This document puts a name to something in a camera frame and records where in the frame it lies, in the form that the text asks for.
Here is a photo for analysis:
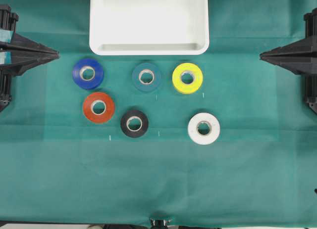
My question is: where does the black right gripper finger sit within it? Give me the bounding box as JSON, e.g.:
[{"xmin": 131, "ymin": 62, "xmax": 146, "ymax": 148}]
[
  {"xmin": 260, "ymin": 36, "xmax": 317, "ymax": 57},
  {"xmin": 260, "ymin": 56, "xmax": 317, "ymax": 75}
]

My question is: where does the green table cloth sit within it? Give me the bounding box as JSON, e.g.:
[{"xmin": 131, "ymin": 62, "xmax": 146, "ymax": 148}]
[{"xmin": 0, "ymin": 0, "xmax": 317, "ymax": 228}]

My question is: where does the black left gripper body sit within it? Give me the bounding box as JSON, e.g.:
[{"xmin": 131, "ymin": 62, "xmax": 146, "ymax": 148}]
[{"xmin": 0, "ymin": 5, "xmax": 19, "ymax": 112}]

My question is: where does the black tape roll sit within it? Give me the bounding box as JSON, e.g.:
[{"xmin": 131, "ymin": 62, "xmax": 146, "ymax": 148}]
[{"xmin": 120, "ymin": 109, "xmax": 149, "ymax": 138}]

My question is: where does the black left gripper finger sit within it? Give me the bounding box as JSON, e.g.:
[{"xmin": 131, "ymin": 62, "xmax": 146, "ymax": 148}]
[
  {"xmin": 0, "ymin": 31, "xmax": 58, "ymax": 54},
  {"xmin": 0, "ymin": 51, "xmax": 59, "ymax": 76}
]

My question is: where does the orange tape roll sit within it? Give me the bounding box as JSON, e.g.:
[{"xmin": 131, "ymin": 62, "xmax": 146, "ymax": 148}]
[{"xmin": 83, "ymin": 92, "xmax": 115, "ymax": 124}]

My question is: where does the black clamp at table edge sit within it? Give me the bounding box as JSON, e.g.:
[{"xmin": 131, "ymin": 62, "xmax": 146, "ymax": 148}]
[{"xmin": 150, "ymin": 218, "xmax": 173, "ymax": 229}]

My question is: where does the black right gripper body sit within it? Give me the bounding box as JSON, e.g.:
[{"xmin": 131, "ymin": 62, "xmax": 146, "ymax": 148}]
[{"xmin": 304, "ymin": 12, "xmax": 317, "ymax": 113}]

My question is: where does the white tape roll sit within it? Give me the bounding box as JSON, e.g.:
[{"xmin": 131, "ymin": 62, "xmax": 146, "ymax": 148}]
[{"xmin": 188, "ymin": 113, "xmax": 220, "ymax": 145}]

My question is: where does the white plastic case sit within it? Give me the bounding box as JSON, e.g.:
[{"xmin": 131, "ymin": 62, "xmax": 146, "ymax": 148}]
[{"xmin": 89, "ymin": 0, "xmax": 210, "ymax": 56}]

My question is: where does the yellow tape roll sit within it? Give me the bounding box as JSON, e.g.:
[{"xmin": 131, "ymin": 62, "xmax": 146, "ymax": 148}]
[{"xmin": 172, "ymin": 63, "xmax": 203, "ymax": 94}]

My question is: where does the teal tape roll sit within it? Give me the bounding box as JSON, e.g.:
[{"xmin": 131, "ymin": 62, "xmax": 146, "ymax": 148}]
[{"xmin": 132, "ymin": 63, "xmax": 162, "ymax": 92}]

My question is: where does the blue tape roll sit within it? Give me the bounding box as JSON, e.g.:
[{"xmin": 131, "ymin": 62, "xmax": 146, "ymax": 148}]
[{"xmin": 72, "ymin": 58, "xmax": 104, "ymax": 90}]

